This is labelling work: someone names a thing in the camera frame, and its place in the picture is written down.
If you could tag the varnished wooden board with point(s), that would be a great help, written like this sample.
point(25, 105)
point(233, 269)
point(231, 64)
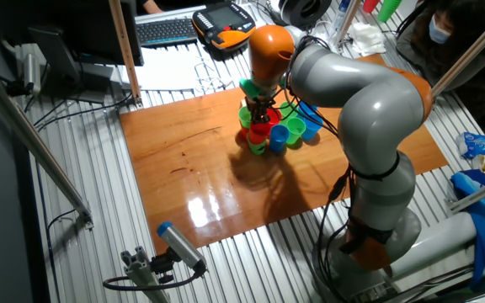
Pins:
point(204, 177)

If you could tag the clear plastic bottle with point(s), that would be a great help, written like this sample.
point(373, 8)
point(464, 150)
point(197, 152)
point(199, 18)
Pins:
point(341, 12)

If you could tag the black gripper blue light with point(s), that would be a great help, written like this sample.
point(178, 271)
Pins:
point(259, 103)

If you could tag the black computer keyboard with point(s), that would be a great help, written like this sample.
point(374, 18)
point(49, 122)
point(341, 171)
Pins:
point(166, 31)

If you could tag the orange and black teach pendant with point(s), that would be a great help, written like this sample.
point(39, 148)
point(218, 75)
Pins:
point(221, 17)

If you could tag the red cup stack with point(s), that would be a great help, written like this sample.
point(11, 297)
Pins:
point(371, 5)

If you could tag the green cup stack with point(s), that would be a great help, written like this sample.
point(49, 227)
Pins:
point(389, 9)

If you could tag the blue tissue pack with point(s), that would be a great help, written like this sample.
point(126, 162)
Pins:
point(478, 145)

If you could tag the aluminium frame profile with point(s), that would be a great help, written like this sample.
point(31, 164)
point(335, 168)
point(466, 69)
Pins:
point(478, 194)
point(28, 134)
point(474, 46)
point(350, 17)

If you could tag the black round spool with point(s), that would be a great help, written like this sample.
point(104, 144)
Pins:
point(305, 10)

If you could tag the white crumpled tissue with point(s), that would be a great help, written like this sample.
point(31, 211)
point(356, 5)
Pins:
point(366, 38)

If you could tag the person's forearm dark sleeve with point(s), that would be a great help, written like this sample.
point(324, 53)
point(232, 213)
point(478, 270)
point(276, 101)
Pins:
point(150, 6)

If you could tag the silver camera with blue cap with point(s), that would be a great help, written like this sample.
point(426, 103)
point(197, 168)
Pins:
point(181, 246)

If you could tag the person in dark jacket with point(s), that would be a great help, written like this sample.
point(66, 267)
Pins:
point(457, 63)

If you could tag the brown upright frame post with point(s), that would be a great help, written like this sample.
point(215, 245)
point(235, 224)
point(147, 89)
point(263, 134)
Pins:
point(124, 50)

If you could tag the black computer monitor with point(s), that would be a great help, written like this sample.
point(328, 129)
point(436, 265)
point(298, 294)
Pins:
point(91, 33)

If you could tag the white cylinder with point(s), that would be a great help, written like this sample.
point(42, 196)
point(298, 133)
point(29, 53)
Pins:
point(436, 244)

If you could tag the white paper sheet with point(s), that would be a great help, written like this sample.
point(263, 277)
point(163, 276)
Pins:
point(171, 69)

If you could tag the small silver cylinder device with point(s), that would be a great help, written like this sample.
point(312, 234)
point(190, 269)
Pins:
point(32, 73)

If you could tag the short aluminium profile stub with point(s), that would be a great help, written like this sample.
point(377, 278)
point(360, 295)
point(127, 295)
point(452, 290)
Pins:
point(141, 273)

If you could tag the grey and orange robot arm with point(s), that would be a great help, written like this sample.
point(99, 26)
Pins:
point(377, 113)

